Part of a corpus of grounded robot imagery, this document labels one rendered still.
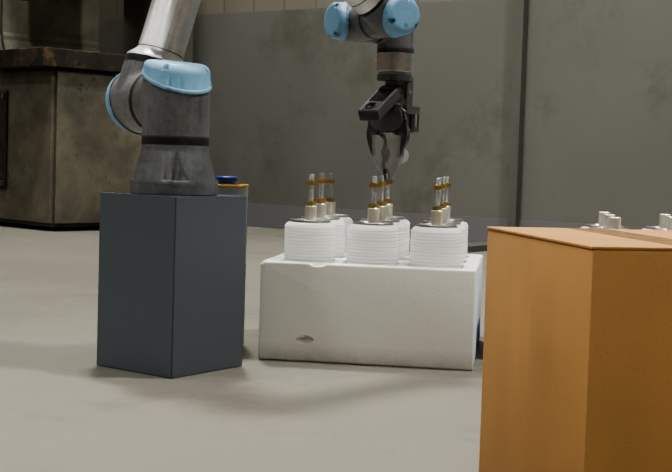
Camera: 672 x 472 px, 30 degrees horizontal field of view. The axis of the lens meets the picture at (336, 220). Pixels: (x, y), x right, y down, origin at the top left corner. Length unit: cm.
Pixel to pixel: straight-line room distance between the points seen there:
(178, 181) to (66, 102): 364
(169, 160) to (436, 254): 51
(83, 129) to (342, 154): 126
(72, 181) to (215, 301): 364
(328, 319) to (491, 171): 345
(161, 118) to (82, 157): 366
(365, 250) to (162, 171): 41
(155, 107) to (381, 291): 52
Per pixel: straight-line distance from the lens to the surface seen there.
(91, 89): 582
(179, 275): 208
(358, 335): 227
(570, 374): 121
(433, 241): 227
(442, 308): 225
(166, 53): 229
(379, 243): 228
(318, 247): 230
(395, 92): 253
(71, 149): 575
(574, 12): 553
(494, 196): 566
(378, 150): 255
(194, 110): 214
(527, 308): 131
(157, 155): 214
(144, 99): 217
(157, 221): 209
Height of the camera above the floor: 37
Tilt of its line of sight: 3 degrees down
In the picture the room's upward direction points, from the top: 2 degrees clockwise
